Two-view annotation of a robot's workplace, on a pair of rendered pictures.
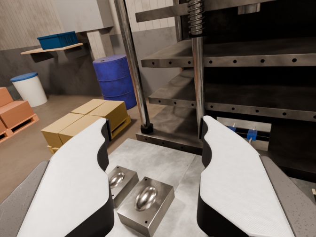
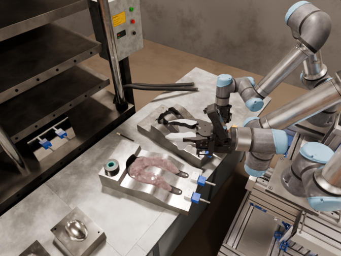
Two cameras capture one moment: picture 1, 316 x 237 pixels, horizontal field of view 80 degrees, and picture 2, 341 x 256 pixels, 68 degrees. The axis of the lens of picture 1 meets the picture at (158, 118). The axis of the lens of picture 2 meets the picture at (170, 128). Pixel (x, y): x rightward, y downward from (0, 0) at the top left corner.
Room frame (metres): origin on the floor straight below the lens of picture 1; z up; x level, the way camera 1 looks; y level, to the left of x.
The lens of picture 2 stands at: (0.09, 0.55, 2.02)
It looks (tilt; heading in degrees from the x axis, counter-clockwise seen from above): 46 degrees down; 273
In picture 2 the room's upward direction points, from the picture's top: straight up
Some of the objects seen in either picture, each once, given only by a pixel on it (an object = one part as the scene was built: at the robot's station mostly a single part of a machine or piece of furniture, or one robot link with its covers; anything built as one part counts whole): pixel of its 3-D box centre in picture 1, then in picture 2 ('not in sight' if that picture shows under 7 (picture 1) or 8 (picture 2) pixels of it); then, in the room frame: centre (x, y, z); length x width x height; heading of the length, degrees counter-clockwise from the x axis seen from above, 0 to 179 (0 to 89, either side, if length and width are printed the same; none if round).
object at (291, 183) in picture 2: not in sight; (302, 176); (-0.46, -0.09, 1.09); 0.15 x 0.15 x 0.10
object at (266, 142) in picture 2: not in sight; (266, 141); (-0.19, 0.03, 1.43); 0.11 x 0.08 x 0.09; 176
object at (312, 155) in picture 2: not in sight; (313, 161); (-0.46, -0.08, 1.20); 0.13 x 0.12 x 0.14; 86
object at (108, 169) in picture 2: not in sight; (111, 166); (0.43, -0.21, 0.93); 0.08 x 0.08 x 0.04
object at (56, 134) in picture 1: (90, 125); not in sight; (2.59, 1.04, 0.20); 1.13 x 0.82 x 0.39; 154
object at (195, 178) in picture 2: not in sight; (203, 181); (-0.06, -0.19, 0.86); 0.13 x 0.05 x 0.05; 161
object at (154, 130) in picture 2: not in sight; (179, 129); (0.08, -0.56, 0.87); 0.50 x 0.26 x 0.14; 144
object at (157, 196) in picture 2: not in sight; (152, 174); (0.22, -0.22, 0.86); 0.50 x 0.26 x 0.11; 161
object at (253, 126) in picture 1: (248, 112); (31, 121); (1.05, -0.58, 0.87); 0.50 x 0.27 x 0.17; 144
